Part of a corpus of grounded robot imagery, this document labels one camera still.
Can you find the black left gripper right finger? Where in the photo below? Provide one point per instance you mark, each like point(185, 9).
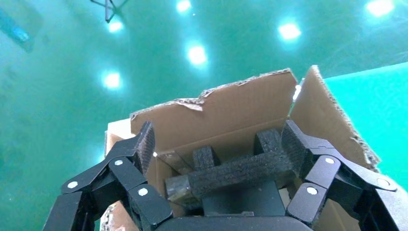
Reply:
point(325, 172)

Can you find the green table cloth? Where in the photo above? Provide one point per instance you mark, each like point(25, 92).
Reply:
point(376, 111)

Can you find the large open cardboard carton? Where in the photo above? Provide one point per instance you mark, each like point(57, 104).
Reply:
point(229, 108)

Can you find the small taped cardboard box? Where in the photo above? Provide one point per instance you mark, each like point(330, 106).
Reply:
point(177, 189)

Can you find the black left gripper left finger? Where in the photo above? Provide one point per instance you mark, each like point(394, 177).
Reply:
point(127, 178)

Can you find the black foam insert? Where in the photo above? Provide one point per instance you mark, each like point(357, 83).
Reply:
point(239, 172)

